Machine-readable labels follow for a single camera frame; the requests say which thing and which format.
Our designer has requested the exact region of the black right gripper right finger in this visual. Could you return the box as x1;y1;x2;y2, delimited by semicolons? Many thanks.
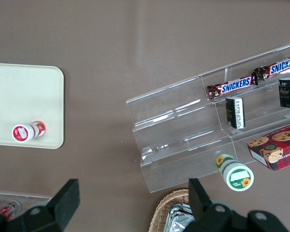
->
186;178;290;232

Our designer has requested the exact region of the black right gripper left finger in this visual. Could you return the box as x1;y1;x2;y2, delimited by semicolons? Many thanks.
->
0;178;81;232

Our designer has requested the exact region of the light tan wicker basket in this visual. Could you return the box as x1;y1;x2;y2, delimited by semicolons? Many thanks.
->
148;188;196;232

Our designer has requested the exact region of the white rectangular tray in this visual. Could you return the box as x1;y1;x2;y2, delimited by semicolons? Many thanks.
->
0;62;64;149

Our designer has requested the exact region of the silver foil packet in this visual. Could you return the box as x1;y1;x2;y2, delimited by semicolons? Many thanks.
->
167;203;196;232

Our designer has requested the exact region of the clear acrylic can rack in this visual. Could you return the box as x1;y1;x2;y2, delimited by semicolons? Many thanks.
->
0;192;53;218

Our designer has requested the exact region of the green sunflower label bottle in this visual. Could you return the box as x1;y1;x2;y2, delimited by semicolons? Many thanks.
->
214;153;255;191

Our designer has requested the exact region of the clear acrylic stepped display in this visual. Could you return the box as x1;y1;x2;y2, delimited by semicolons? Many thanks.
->
125;42;290;194

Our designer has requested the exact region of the red label yogurt bottle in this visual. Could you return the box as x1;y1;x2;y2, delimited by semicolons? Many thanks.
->
11;120;47;144

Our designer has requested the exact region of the red plaid cookie box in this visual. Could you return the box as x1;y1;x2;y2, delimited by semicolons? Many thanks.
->
246;122;290;172

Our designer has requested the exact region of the Snickers chocolate bar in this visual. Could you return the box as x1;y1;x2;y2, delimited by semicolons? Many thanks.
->
253;52;290;83
206;75;259;101

